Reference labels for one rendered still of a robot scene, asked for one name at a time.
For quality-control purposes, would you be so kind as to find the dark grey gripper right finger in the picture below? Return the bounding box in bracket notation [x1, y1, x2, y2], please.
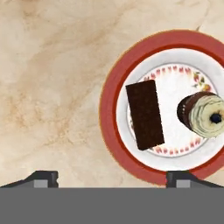
[165, 171, 224, 189]

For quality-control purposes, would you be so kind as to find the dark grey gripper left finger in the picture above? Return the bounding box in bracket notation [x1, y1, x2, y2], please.
[0, 171, 60, 189]

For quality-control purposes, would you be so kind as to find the chocolate cupcake with cream frosting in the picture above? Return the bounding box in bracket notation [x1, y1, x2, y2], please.
[176, 91, 224, 139]

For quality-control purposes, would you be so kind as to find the dark brown chocolate bar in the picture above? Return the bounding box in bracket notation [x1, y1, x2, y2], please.
[125, 79, 165, 151]

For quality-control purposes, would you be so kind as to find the red rimmed white plate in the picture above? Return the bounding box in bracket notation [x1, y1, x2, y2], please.
[99, 29, 224, 186]

